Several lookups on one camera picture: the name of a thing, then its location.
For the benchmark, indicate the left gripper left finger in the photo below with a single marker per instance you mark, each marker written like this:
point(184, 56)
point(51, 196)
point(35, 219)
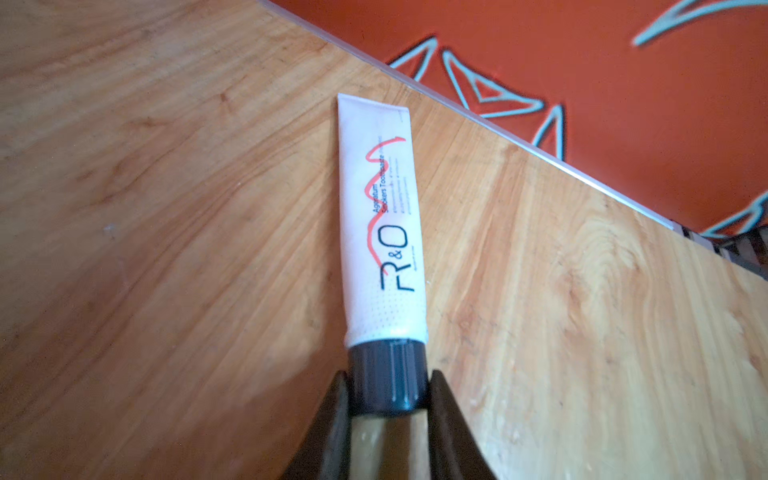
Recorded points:
point(325, 452)

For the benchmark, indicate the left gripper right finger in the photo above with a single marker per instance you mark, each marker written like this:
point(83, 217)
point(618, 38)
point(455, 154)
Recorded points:
point(453, 451)

